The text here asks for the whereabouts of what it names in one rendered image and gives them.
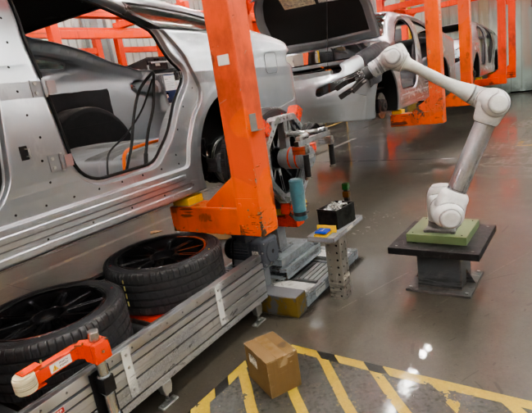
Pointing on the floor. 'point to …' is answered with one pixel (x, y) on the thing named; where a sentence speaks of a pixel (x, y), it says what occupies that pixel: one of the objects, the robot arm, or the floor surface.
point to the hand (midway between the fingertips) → (338, 92)
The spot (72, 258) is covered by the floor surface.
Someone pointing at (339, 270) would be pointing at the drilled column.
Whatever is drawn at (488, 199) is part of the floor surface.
